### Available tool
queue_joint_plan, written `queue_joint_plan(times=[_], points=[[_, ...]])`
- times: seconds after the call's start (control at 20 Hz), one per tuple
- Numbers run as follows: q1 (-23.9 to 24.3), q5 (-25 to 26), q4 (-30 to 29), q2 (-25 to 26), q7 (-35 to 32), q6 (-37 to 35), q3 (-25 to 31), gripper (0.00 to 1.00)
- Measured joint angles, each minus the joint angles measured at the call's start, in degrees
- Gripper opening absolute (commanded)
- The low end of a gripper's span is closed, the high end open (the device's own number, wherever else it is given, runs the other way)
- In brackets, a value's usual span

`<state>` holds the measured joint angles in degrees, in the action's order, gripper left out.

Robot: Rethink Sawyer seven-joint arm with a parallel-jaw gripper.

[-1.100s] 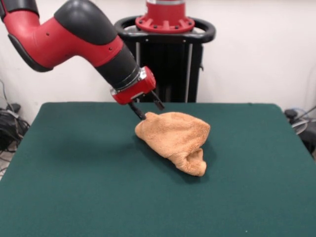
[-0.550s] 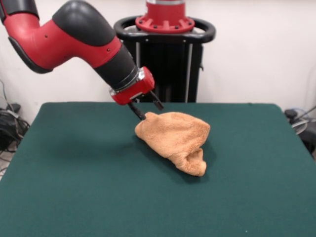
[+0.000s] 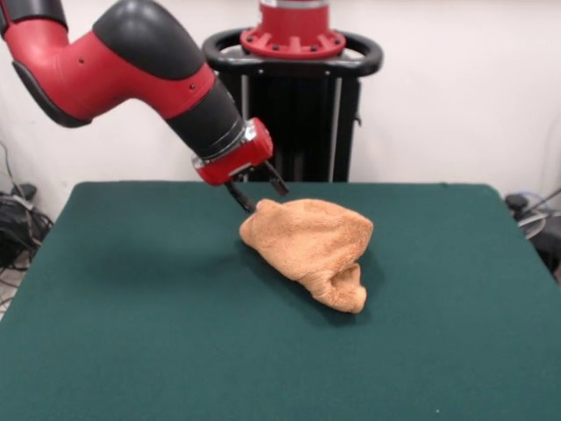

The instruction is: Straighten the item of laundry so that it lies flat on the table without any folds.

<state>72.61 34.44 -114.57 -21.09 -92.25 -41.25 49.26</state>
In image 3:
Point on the dark green table cloth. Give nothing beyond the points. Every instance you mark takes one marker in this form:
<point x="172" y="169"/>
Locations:
<point x="175" y="307"/>

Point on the orange terry towel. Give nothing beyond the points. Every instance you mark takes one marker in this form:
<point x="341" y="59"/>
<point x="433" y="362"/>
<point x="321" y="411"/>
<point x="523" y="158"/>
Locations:
<point x="307" y="245"/>

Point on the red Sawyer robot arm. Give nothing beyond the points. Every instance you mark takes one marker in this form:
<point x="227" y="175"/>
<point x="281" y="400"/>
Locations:
<point x="131" y="74"/>

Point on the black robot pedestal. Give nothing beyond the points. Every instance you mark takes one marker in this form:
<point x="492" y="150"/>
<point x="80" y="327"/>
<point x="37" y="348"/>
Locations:
<point x="307" y="109"/>

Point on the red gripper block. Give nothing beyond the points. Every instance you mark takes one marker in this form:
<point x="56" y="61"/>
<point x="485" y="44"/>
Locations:
<point x="236" y="166"/>

